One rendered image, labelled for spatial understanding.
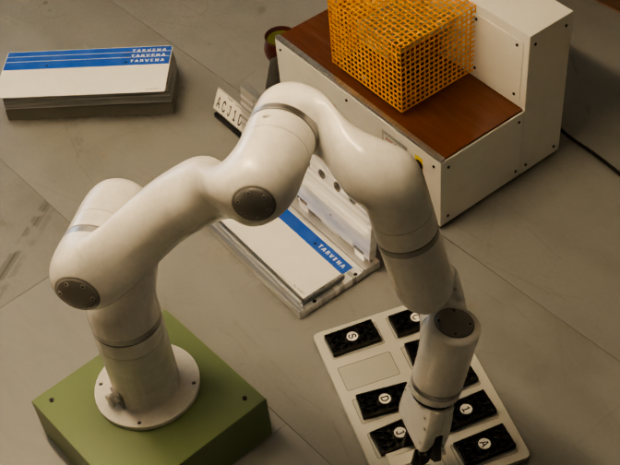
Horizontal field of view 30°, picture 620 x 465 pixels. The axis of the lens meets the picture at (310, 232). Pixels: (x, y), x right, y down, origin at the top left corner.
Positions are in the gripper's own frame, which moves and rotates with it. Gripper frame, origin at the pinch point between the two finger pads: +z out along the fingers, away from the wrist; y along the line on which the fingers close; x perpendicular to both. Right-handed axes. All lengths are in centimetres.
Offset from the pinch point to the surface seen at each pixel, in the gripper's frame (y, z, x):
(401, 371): -20.9, 6.6, 6.9
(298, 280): -48.8, 7.7, -4.2
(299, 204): -69, 6, 2
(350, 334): -31.9, 6.6, 0.5
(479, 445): -0.3, 4.1, 12.9
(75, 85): -118, 6, -36
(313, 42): -98, -14, 13
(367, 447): -7.9, 9.0, -4.6
